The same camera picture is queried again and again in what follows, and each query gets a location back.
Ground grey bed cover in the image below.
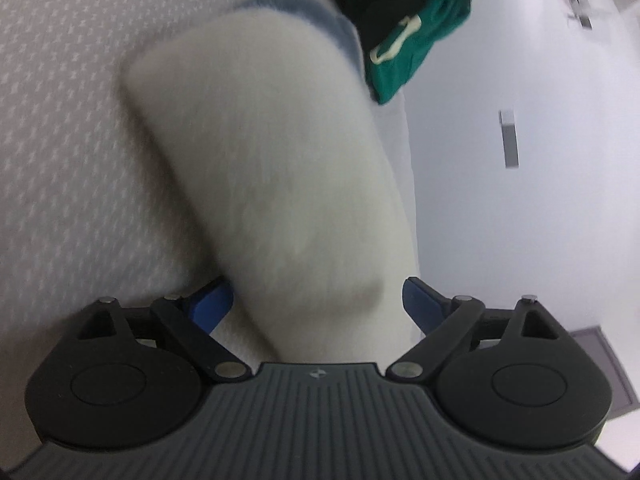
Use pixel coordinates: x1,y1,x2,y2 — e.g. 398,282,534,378
1,0,329,468

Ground grey wall plate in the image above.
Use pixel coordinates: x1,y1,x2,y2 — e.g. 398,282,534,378
499,110,520,169

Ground cream sweater with blue stripes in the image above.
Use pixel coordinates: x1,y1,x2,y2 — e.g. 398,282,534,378
122,0,418,366

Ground green garment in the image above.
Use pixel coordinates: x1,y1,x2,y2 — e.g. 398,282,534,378
366,0,472,105

